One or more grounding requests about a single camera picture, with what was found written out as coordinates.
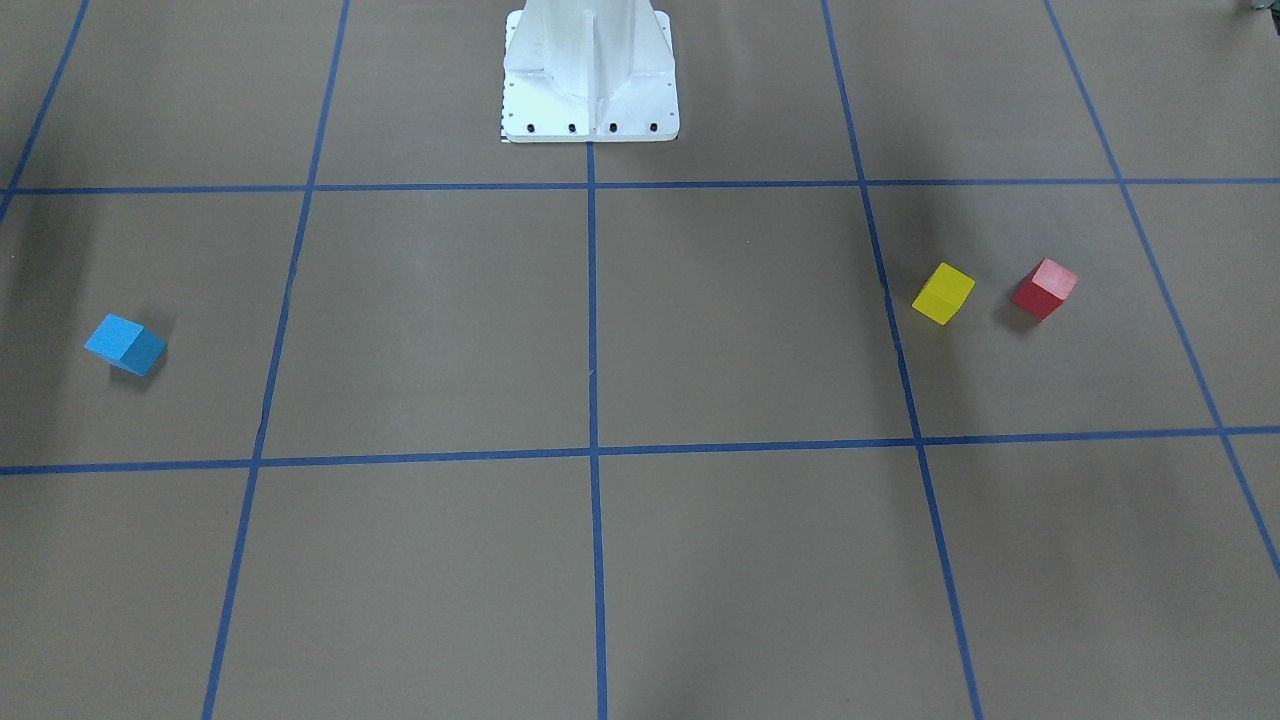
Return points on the red wooden cube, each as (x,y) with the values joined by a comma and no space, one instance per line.
(1044,289)

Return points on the blue wooden cube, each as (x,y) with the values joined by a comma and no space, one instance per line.
(126,345)

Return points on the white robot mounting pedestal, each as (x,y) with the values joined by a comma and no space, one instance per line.
(589,72)

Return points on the yellow wooden cube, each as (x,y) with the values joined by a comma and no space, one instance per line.
(943,294)

